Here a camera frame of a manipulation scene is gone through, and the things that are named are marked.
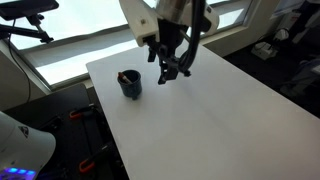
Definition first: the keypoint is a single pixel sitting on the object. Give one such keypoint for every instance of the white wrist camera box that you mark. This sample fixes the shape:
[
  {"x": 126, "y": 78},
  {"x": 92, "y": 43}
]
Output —
[{"x": 141, "y": 23}]

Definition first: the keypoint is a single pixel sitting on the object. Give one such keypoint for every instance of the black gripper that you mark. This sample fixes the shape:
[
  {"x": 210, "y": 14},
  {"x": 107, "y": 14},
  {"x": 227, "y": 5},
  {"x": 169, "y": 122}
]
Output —
[{"x": 170, "y": 35}]

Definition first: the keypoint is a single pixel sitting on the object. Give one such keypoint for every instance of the white device on floor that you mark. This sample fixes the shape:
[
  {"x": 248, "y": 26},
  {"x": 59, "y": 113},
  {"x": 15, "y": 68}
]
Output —
[{"x": 264, "y": 50}]

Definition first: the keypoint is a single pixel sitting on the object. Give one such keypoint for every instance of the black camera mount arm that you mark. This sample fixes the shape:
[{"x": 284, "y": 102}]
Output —
[{"x": 31, "y": 30}]

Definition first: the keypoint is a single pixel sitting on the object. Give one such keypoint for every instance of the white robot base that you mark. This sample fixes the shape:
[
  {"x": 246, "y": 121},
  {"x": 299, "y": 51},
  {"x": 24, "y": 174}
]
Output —
[{"x": 23, "y": 146}]

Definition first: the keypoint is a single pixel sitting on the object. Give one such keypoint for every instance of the red capped marker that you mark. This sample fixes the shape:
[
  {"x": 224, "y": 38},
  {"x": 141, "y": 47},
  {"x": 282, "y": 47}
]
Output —
[{"x": 124, "y": 78}]

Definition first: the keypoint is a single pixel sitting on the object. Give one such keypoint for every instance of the dark blue cup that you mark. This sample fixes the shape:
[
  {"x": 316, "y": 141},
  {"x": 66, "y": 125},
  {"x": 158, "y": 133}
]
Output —
[{"x": 130, "y": 86}]

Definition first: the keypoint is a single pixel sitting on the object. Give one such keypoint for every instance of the black side table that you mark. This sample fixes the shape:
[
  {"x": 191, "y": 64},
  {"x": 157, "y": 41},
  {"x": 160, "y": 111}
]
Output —
[{"x": 66, "y": 133}]

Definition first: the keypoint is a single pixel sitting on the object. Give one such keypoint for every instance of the black exterior camera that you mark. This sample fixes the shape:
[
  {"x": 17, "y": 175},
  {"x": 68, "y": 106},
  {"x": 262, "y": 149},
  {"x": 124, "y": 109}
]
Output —
[{"x": 26, "y": 7}]

